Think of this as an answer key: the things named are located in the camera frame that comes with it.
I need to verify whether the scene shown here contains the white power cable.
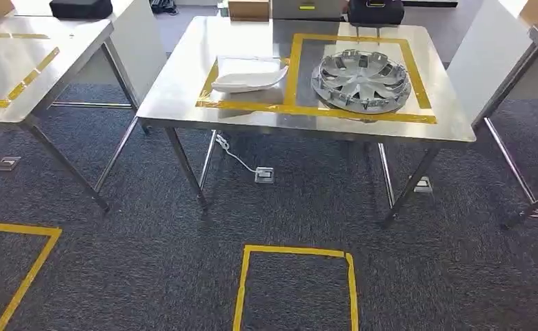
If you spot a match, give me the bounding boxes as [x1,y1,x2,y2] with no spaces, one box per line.
[215,133,259,174]

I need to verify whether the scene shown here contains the grey metal case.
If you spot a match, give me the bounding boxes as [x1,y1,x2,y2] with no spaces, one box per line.
[271,0,346,20]

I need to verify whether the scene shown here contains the silver wheel cover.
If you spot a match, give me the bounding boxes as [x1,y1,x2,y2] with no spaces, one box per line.
[310,49,412,115]

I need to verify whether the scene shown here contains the yellow floor tape square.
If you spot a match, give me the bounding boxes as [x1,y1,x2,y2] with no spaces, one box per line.
[232,245,359,331]
[0,221,63,331]

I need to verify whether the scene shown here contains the black cable bundle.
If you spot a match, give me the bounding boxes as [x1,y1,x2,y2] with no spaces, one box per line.
[150,0,179,14]

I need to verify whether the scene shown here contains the white partition panel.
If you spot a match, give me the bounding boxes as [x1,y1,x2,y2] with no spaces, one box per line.
[447,0,538,126]
[12,0,168,110]

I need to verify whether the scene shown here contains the white plastic shell part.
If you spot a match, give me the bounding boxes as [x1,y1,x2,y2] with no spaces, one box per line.
[210,65,290,94]

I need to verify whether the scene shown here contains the black bag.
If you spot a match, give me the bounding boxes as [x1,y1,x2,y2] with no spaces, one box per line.
[347,0,406,26]
[49,0,114,20]

